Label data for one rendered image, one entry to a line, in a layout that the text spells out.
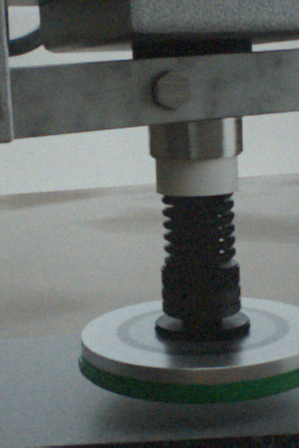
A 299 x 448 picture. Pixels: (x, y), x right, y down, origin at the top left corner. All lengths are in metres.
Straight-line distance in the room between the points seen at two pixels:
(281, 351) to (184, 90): 0.22
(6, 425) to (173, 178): 0.24
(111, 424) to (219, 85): 0.28
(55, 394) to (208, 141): 0.27
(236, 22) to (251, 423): 0.31
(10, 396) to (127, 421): 0.13
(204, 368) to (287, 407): 0.11
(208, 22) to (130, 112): 0.09
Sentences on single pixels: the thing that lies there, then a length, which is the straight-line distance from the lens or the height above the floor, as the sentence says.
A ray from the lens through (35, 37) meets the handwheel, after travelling 0.81.
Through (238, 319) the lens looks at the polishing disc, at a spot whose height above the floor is 0.92.
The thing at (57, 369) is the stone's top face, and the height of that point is 0.86.
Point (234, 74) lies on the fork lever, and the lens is 0.66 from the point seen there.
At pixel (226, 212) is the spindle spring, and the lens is 0.72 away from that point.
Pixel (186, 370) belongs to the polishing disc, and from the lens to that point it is 0.64.
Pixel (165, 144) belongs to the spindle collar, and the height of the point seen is 1.08.
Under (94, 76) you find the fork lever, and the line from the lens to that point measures 0.61.
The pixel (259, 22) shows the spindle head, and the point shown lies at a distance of 0.61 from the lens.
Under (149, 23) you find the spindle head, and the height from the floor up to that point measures 1.17.
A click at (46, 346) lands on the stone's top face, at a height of 0.86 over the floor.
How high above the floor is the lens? 1.13
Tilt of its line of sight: 10 degrees down
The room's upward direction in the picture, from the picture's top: 3 degrees counter-clockwise
